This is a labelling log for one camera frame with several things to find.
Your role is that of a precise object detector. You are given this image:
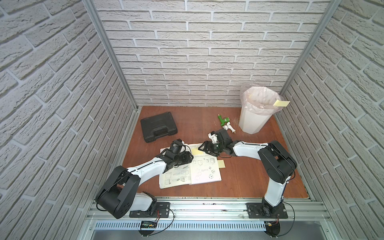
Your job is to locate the left aluminium corner post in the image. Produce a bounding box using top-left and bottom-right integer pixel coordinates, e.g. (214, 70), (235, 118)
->
(83, 0), (139, 112)

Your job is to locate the black plastic tool case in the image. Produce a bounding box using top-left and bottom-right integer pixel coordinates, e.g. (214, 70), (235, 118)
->
(141, 112), (178, 143)

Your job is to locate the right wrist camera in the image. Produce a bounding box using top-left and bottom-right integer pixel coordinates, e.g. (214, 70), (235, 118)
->
(209, 129), (233, 146)

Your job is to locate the yellow note on bin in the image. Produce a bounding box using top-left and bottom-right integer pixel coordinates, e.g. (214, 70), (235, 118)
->
(274, 100), (290, 107)

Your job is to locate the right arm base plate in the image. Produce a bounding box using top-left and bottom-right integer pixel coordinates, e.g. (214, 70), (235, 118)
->
(246, 202), (288, 219)

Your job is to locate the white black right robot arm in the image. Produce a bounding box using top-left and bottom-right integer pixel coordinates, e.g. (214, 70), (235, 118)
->
(198, 140), (297, 213)

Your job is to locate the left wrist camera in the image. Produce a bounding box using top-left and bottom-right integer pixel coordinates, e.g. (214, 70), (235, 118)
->
(170, 139), (184, 155)

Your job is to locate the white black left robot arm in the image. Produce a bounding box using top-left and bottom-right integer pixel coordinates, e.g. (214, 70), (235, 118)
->
(95, 149), (194, 219)

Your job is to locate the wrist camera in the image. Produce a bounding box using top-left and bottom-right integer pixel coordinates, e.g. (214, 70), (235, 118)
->
(170, 139), (184, 155)
(209, 129), (233, 146)

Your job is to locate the yellow sticky note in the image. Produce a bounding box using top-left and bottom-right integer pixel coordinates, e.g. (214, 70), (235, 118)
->
(217, 160), (226, 169)
(191, 148), (205, 156)

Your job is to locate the aluminium corner post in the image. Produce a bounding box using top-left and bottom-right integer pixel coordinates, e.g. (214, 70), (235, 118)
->
(280, 0), (342, 96)
(83, 0), (139, 112)

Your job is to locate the white trash bin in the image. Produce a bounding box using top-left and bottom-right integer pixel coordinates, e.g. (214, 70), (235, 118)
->
(239, 103), (275, 134)

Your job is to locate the aluminium front rail frame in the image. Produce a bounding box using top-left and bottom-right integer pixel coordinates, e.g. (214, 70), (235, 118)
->
(77, 197), (341, 240)

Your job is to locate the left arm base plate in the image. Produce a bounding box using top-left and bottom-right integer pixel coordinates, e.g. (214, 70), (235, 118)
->
(129, 202), (171, 219)

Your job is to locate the white plastic tap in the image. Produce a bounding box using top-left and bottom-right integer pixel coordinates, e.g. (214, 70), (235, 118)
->
(222, 122), (236, 134)

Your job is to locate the green plastic tap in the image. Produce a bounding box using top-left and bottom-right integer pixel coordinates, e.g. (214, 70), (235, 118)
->
(218, 115), (230, 127)

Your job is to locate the right aluminium corner post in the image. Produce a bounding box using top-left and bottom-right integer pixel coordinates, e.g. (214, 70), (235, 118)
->
(280, 0), (342, 96)

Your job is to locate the drawing instruction book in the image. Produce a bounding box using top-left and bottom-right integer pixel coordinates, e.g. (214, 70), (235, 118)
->
(159, 144), (222, 189)

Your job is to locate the small green circuit board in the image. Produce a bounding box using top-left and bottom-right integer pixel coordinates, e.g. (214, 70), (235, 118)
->
(140, 221), (158, 231)

